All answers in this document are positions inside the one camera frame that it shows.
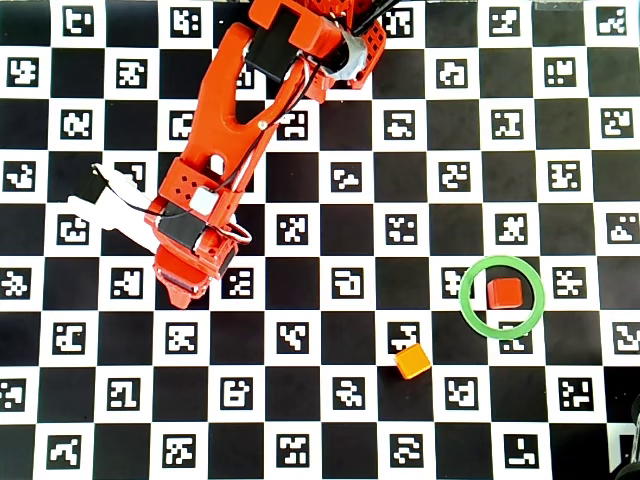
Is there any grey duct tape wrap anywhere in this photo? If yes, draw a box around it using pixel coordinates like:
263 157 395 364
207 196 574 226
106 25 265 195
338 33 370 80

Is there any grey square pad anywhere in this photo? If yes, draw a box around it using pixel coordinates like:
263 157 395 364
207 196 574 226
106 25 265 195
189 186 220 217

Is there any thin black camera cable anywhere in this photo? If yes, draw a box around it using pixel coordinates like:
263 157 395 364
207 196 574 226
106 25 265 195
91 64 304 221

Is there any black white marker checkerboard mat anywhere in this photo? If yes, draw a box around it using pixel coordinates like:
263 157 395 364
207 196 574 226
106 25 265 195
0 0 640 480

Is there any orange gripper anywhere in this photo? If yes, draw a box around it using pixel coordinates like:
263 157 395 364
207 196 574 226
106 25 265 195
144 199 240 309

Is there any orange cube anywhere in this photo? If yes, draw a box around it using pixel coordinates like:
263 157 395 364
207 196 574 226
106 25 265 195
394 342 433 382

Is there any green flat ring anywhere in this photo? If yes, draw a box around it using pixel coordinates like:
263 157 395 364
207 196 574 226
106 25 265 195
458 255 548 343

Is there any clear adhesive tape strip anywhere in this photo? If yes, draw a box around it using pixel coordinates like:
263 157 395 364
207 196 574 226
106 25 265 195
532 0 591 13

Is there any red cube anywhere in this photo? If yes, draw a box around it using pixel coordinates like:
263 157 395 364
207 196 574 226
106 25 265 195
486 276 524 311

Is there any white mounted wrist camera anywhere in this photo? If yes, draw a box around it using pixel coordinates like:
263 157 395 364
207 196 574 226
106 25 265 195
67 162 157 254

